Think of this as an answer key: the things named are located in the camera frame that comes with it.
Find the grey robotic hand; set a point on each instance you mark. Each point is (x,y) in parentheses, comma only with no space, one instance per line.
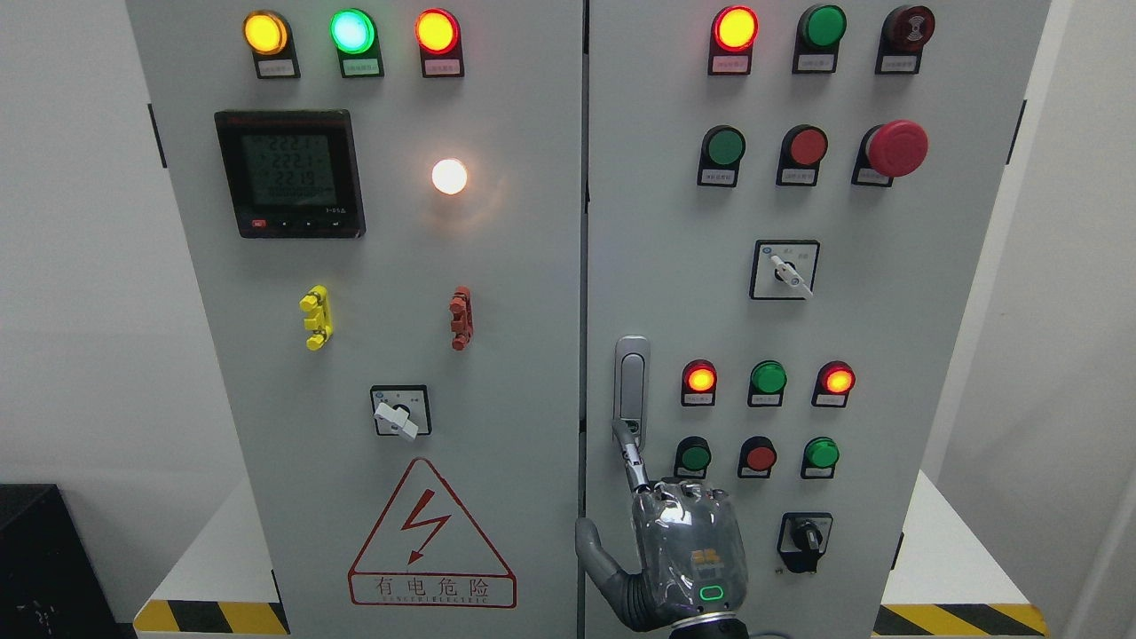
(689,542)

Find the silver door handle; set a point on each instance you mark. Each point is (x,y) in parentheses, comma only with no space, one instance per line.
(631,359)

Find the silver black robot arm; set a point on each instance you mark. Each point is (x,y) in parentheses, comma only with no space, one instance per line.
(722,625)

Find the right grey cabinet door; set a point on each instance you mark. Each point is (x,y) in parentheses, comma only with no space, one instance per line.
(672,261)

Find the grey cabinet door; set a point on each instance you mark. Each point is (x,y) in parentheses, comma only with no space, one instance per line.
(672,261)
(504,412)

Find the left grey cabinet door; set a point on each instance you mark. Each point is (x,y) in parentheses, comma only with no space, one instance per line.
(504,412)

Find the red-orange indicator light left door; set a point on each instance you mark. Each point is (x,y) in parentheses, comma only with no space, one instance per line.
(439,38)

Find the green push button lower left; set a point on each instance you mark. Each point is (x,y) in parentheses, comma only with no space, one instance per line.
(693,457)

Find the green push button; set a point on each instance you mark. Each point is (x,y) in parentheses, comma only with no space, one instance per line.
(819,459)
(693,457)
(720,156)

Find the red push button lower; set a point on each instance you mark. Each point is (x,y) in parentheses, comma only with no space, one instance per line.
(756,458)

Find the red push button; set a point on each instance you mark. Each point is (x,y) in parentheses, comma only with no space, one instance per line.
(803,148)
(756,458)

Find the green push button lower right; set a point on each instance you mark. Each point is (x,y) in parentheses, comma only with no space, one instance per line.
(819,459)

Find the red lit indicator middle left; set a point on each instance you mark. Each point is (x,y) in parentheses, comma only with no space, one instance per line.
(699,381)

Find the red lit indicator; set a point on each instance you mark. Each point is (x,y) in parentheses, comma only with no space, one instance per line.
(732,38)
(834,382)
(699,381)

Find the green indicator middle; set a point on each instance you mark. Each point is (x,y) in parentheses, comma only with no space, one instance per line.
(767,384)

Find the red lit indicator middle right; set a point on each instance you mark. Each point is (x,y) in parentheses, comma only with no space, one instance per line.
(834,382)

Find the white platform hazard striped base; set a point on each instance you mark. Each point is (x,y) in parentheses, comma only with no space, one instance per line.
(944,584)

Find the red electric hazard warning sticker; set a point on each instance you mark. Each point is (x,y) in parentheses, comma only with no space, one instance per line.
(427,550)

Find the red terminal connector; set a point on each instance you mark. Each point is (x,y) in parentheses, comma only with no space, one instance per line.
(462,324)

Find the green push button upper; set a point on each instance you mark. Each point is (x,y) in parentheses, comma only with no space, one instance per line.
(720,156)

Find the red push button upper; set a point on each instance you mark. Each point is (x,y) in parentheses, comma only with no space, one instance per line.
(803,148)

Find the yellow terminal connector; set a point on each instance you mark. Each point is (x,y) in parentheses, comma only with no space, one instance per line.
(317,319)

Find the white lit indicator light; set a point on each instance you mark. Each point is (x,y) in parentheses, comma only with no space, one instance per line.
(449,176)

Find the red emergency stop button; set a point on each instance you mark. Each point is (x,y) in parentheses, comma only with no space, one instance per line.
(889,151)

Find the red lit indicator top right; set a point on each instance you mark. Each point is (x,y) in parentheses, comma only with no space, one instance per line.
(732,38)

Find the green indicator top right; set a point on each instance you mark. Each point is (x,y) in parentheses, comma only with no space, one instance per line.
(818,36)

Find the black digital power meter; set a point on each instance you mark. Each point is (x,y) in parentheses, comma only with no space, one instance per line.
(292,173)

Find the dark red buzzer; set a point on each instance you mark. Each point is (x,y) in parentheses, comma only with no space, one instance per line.
(903,37)

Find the green lit indicator light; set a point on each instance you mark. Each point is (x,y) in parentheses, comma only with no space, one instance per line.
(356,41)

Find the black box lower left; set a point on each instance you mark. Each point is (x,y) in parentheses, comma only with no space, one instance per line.
(48,586)

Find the yellow indicator light top left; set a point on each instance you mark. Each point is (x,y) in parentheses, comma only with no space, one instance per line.
(272,44)

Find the black rotary selector switch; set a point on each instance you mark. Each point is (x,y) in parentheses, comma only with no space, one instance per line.
(803,540)

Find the white rotary switch upper right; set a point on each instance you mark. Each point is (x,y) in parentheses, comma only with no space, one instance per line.
(784,269)

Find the white rotary switch left door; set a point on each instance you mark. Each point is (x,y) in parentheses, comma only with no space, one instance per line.
(401,410)

